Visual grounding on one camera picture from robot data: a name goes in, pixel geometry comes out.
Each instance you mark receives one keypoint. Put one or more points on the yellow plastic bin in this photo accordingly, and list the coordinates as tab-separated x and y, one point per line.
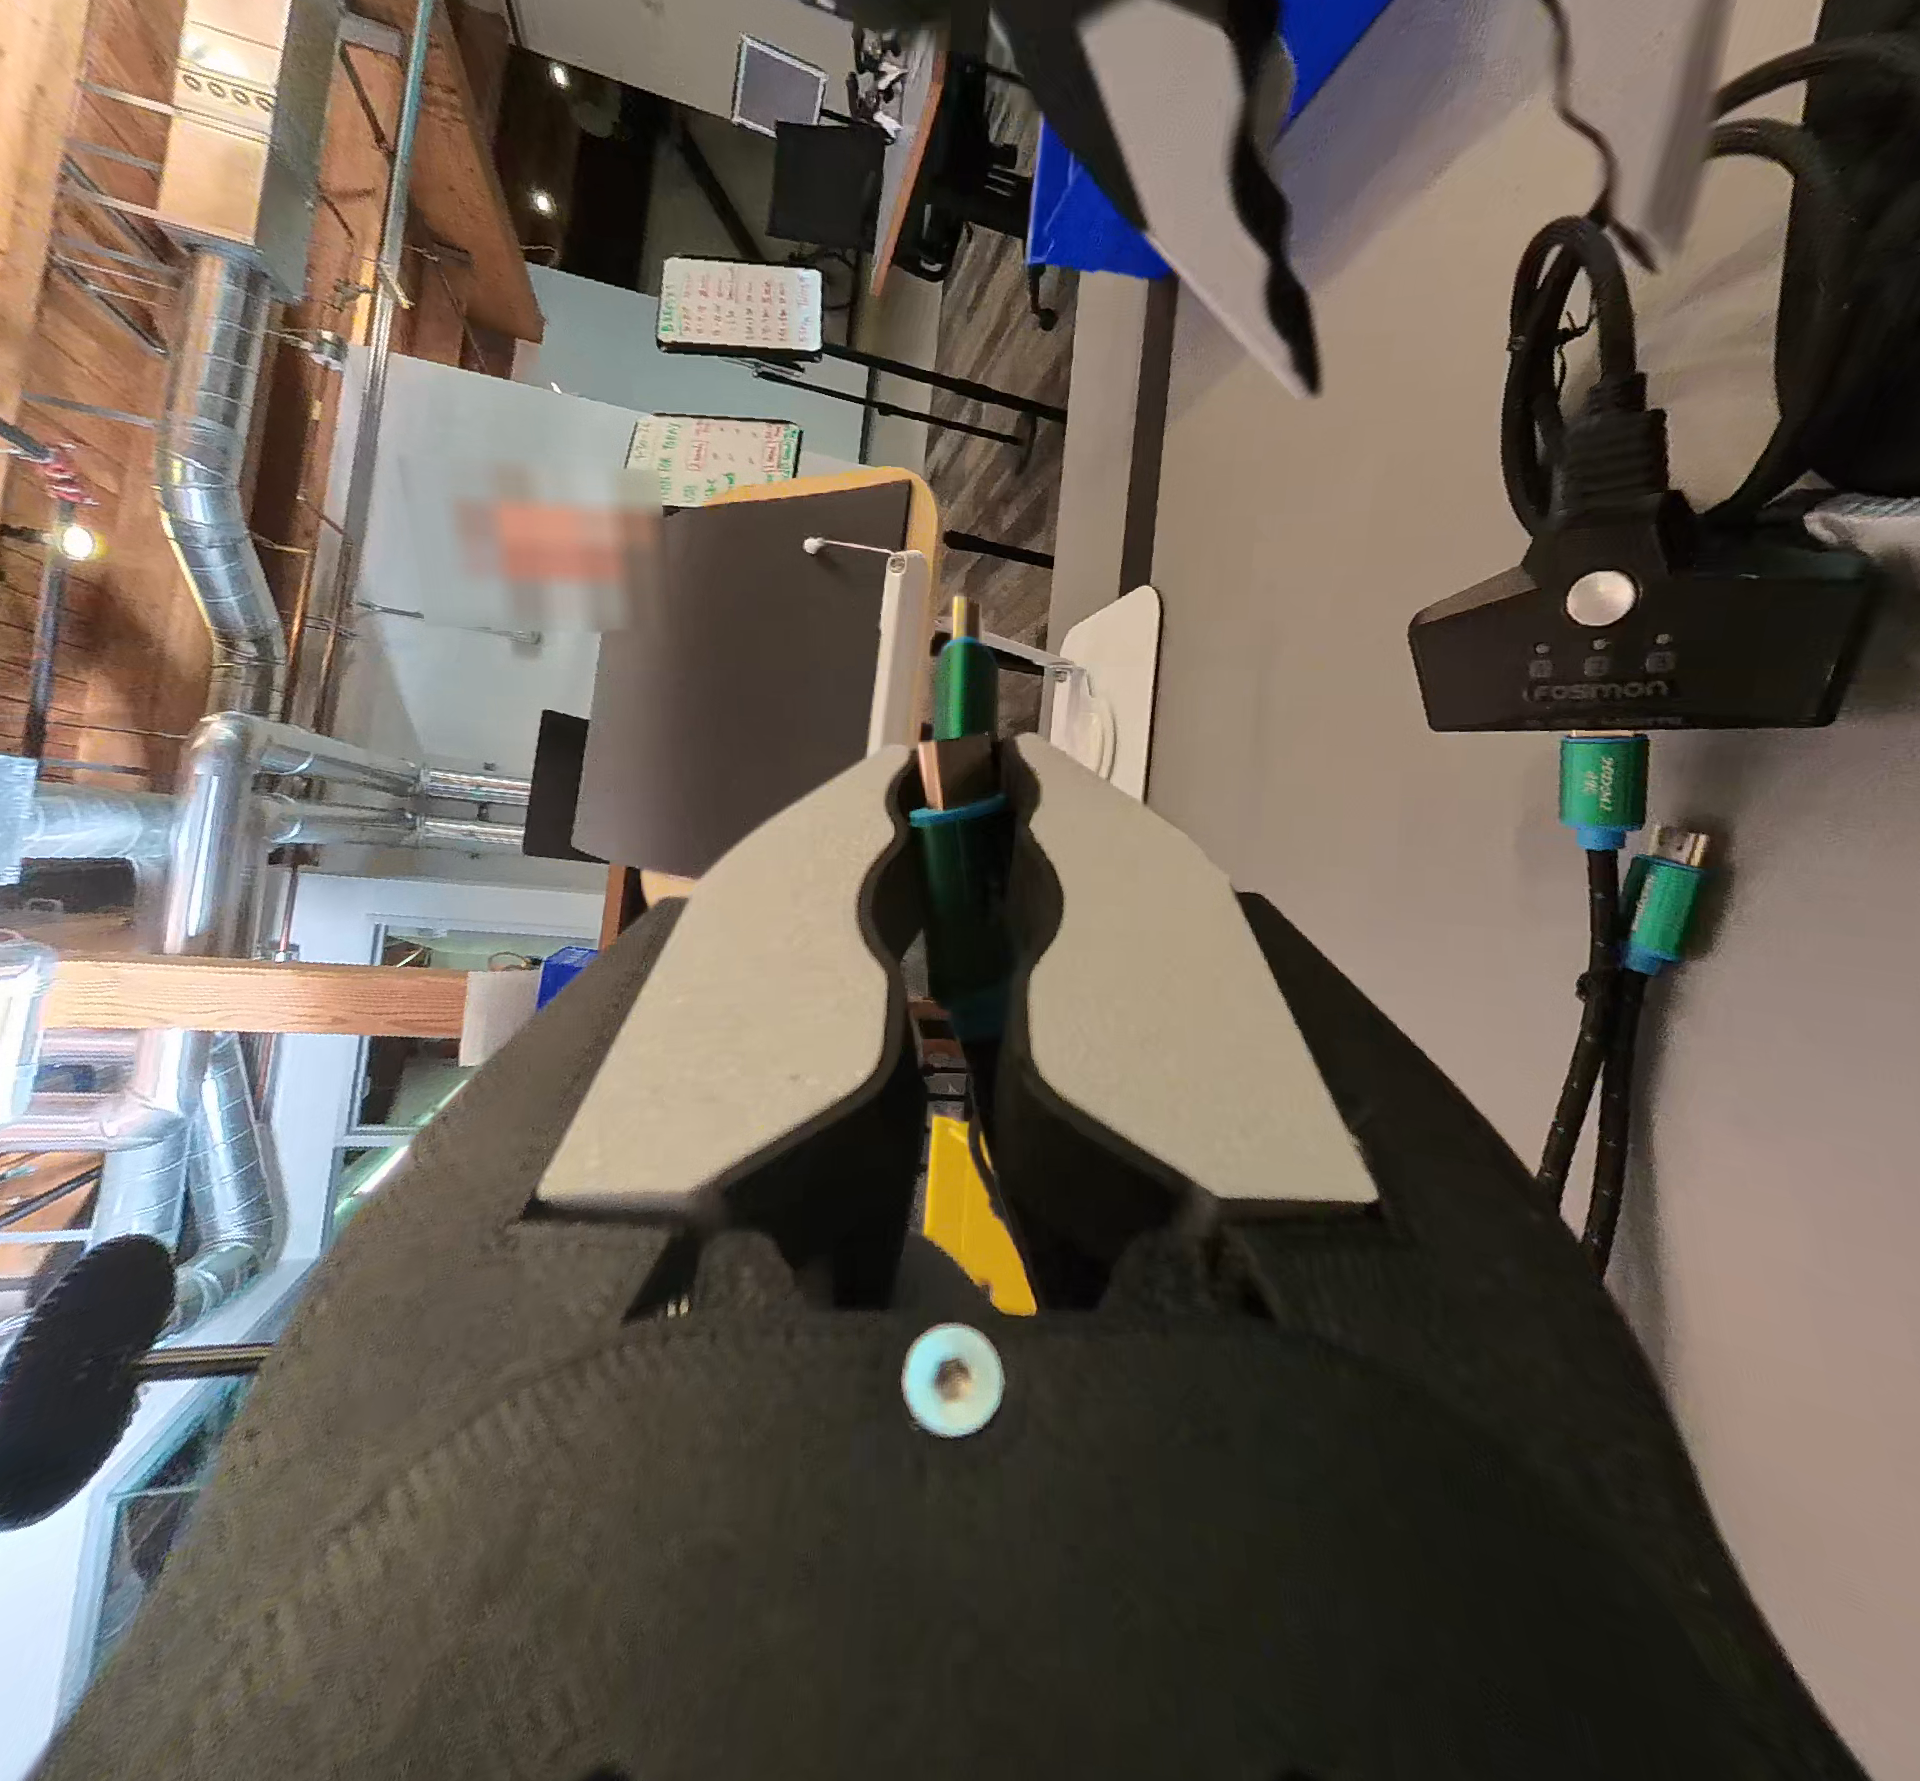
969	1210

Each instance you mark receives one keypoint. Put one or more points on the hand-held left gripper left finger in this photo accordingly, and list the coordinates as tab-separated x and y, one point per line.
721	1031

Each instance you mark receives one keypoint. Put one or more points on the white tablet stand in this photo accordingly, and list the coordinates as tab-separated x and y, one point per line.
1110	671

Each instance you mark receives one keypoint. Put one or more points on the stacked blue bins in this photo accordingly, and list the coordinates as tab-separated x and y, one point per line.
570	975

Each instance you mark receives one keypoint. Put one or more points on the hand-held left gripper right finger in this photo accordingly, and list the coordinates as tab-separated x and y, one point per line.
1186	1031

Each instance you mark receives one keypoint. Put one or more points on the grey framed sign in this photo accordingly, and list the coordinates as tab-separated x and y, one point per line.
779	83

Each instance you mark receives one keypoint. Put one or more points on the whiteboard with green writing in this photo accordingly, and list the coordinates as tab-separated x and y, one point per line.
713	458

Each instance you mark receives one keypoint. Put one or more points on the wooden column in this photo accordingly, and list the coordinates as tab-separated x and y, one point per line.
256	997

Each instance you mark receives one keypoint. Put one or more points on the black textured pad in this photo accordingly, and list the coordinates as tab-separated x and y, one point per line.
1876	160

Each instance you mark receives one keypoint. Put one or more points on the silver pipe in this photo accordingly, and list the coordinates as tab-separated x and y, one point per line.
346	791

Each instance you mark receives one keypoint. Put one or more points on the black monitor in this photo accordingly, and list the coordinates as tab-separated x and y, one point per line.
563	785
826	178

